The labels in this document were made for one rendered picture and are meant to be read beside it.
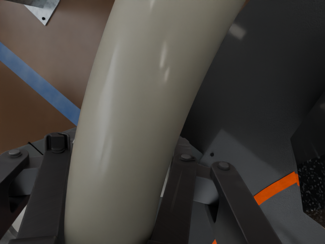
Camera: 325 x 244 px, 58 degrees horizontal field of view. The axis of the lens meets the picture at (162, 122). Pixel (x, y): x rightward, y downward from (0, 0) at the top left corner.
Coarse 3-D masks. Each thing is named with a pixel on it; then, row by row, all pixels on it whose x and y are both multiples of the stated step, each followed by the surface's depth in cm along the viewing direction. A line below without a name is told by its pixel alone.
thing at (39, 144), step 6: (66, 132) 91; (30, 144) 78; (36, 144) 79; (42, 144) 80; (30, 150) 76; (36, 150) 77; (42, 150) 78; (192, 150) 136; (30, 156) 74; (198, 156) 134; (198, 162) 131; (156, 216) 84
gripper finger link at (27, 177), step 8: (72, 136) 17; (32, 160) 14; (40, 160) 14; (24, 168) 14; (32, 168) 14; (24, 176) 14; (32, 176) 14; (16, 184) 14; (24, 184) 14; (32, 184) 14; (8, 192) 14; (16, 192) 14; (24, 192) 14
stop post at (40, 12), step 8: (8, 0) 133; (16, 0) 136; (24, 0) 140; (32, 0) 144; (40, 0) 148; (48, 0) 151; (56, 0) 149; (32, 8) 155; (40, 8) 153; (48, 8) 152; (40, 16) 154; (48, 16) 153
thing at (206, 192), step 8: (184, 144) 18; (176, 152) 16; (184, 152) 17; (200, 168) 15; (208, 168) 15; (200, 176) 14; (208, 176) 14; (200, 184) 14; (208, 184) 14; (200, 192) 14; (208, 192) 14; (216, 192) 14; (200, 200) 15; (208, 200) 14; (216, 200) 14
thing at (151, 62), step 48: (144, 0) 6; (192, 0) 6; (240, 0) 7; (144, 48) 7; (192, 48) 7; (96, 96) 7; (144, 96) 7; (192, 96) 8; (96, 144) 8; (144, 144) 8; (96, 192) 8; (144, 192) 8; (96, 240) 8; (144, 240) 9
